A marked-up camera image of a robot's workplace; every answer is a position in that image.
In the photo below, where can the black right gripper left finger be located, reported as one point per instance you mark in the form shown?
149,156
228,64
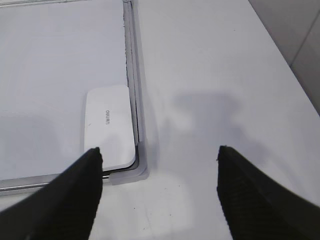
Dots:
65,209

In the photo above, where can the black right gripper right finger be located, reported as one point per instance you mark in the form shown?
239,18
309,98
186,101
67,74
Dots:
258,208

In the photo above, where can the white whiteboard eraser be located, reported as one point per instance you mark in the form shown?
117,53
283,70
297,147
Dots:
108,126

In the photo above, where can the whiteboard with aluminium frame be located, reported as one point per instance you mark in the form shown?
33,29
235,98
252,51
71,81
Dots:
52,53

